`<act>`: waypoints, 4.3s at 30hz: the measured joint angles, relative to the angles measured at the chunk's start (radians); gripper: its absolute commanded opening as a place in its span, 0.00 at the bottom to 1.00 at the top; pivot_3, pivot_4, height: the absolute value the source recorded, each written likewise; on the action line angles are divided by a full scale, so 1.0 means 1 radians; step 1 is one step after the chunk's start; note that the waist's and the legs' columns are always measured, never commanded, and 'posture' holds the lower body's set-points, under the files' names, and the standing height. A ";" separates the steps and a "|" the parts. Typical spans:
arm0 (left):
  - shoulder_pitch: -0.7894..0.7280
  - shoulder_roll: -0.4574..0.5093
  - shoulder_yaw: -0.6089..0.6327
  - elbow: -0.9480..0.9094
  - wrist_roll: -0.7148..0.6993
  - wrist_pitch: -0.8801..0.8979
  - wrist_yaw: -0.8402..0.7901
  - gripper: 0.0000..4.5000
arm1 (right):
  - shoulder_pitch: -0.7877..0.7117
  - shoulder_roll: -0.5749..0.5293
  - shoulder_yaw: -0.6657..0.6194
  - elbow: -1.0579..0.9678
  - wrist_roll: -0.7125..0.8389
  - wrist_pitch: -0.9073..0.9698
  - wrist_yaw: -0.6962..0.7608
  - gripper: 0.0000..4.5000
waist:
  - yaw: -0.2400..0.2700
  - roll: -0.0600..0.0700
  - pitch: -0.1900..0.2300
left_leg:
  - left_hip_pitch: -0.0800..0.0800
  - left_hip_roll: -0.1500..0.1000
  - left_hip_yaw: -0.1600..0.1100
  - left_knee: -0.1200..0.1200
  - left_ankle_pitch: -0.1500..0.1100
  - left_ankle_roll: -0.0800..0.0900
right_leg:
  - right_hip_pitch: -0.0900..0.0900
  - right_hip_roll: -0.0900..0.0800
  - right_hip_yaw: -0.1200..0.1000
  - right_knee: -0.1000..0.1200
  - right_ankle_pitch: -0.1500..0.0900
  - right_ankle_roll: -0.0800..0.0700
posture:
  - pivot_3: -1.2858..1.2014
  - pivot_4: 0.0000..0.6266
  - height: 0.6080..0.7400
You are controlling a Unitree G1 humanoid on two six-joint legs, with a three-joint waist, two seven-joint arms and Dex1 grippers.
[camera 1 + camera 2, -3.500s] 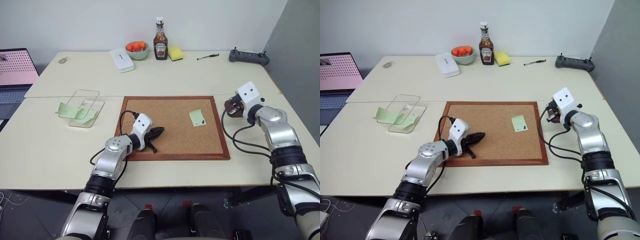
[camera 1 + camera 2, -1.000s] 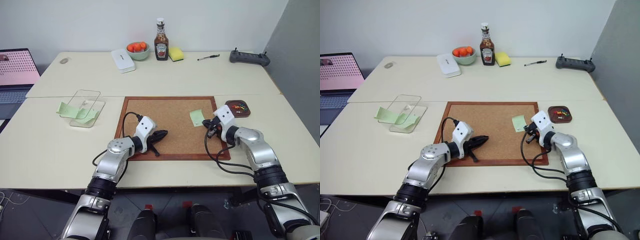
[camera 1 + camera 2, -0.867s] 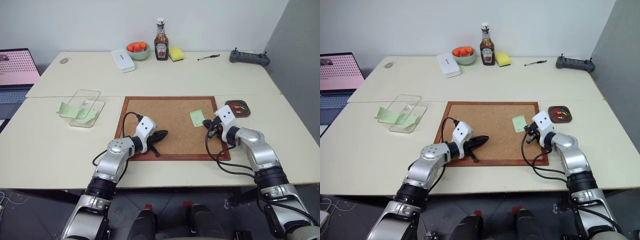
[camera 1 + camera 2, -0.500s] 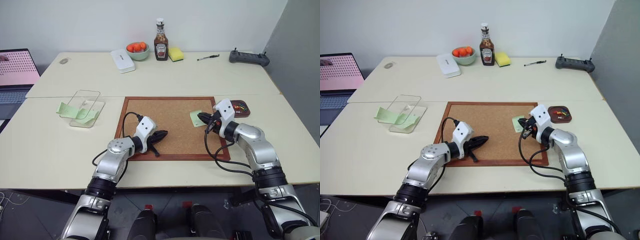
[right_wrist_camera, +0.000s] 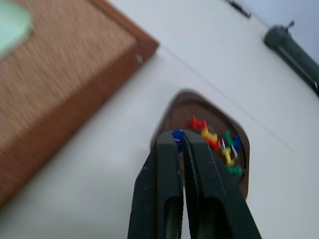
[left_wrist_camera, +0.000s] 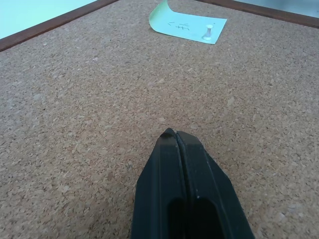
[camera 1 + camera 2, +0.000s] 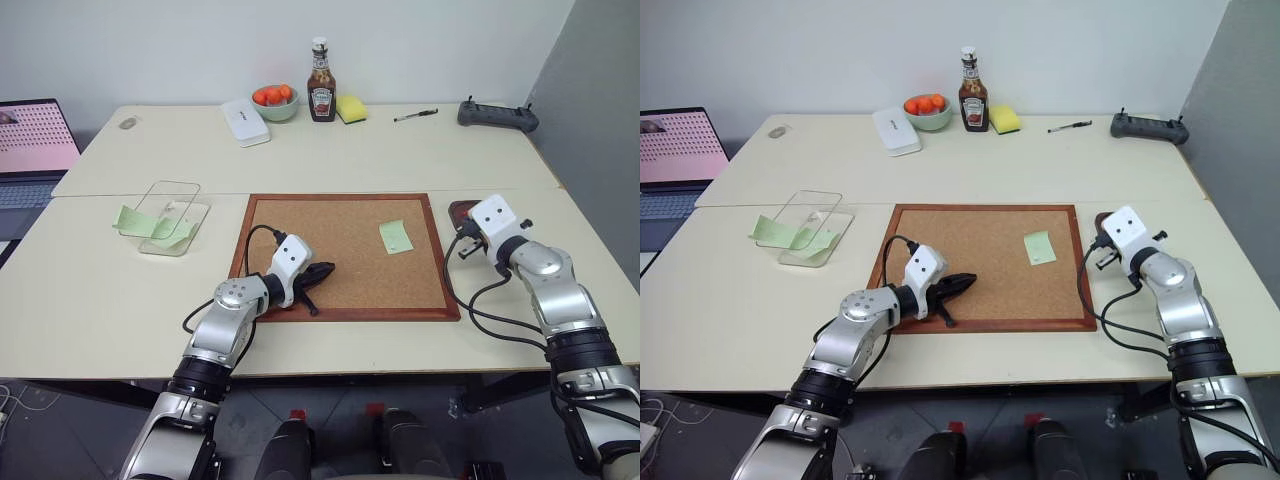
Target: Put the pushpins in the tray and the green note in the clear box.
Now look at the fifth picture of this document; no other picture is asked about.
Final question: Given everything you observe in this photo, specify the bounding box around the yellow pushpin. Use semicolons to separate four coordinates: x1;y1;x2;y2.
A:
201;127;217;145
221;147;235;167

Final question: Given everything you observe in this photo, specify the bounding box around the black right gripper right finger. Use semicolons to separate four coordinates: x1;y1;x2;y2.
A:
181;132;264;239

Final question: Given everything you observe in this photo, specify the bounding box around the dark round table leg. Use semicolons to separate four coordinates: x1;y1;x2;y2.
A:
263;24;319;97

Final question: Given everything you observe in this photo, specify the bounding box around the green pushpin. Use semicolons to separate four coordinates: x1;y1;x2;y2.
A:
227;164;242;178
221;131;233;148

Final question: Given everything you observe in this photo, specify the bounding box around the wood framed cork board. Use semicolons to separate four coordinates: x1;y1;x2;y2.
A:
0;0;160;209

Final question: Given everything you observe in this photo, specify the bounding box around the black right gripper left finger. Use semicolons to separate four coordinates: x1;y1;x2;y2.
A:
127;130;185;239

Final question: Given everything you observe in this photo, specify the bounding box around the dark brown wooden tray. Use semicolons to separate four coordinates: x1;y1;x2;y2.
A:
149;89;251;200

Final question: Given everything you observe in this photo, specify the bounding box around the blue pushpin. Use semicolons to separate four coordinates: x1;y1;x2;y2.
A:
171;129;185;153
231;135;242;154

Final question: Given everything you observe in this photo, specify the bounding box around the green sticky note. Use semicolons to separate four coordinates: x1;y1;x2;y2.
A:
0;0;33;58

